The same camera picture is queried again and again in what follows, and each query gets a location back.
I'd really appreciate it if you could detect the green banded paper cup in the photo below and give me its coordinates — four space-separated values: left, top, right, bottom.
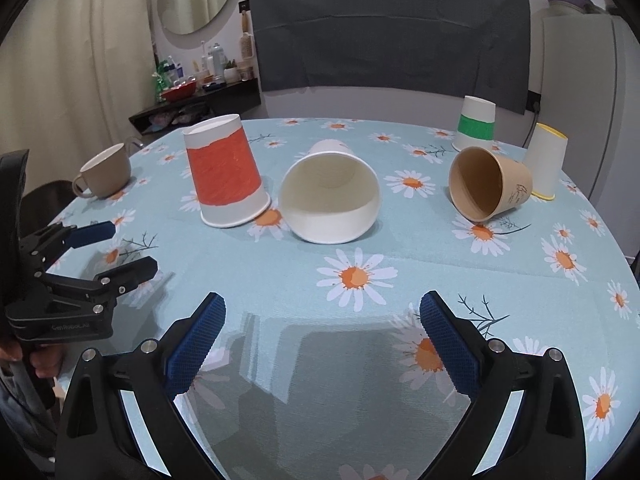
452 95 497 153

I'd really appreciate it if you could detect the cream curtain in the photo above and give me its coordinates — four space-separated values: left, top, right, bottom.
10 0 157 163

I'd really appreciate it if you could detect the yellow rimmed white paper cup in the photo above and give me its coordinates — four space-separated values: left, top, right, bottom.
523 123 569 202

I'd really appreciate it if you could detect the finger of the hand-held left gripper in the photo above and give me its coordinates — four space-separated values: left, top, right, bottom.
34 255 159 311
19 221 117 273

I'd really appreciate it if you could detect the daisy print blue tablecloth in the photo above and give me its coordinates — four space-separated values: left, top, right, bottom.
50 117 640 480

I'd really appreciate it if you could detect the red bowl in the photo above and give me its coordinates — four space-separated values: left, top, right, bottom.
161 82 197 103

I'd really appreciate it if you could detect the dark chair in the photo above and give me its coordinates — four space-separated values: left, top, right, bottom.
20 180 77 228

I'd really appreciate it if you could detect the orange banded paper cup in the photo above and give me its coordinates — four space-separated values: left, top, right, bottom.
182 114 272 229

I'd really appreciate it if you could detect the beige ceramic mug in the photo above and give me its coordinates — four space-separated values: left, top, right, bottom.
71 143 132 199

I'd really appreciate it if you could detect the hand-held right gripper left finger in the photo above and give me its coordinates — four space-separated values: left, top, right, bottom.
54 291 227 480

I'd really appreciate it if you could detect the dark grey hanging cloth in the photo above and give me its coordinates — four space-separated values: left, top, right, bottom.
248 0 532 115

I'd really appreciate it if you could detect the person's left hand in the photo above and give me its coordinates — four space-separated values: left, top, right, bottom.
0 342 67 380

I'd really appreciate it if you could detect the plain white paper cup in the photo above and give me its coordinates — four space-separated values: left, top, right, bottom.
278 139 383 245

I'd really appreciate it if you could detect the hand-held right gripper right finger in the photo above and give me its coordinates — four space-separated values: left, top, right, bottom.
419 290 587 480

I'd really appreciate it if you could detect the black power cable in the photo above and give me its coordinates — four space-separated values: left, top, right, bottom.
522 105 539 149

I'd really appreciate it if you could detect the brown paper cup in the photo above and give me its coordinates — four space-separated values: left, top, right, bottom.
448 146 534 223

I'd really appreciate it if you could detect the white refrigerator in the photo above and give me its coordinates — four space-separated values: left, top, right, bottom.
540 10 640 261

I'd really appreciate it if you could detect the dark wooden shelf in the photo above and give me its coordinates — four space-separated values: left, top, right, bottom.
129 79 261 136

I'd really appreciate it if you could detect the person's left forearm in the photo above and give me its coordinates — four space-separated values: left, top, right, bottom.
0 375 61 480

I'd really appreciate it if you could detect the green plastic bottle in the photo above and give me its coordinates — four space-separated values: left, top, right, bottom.
152 60 172 102

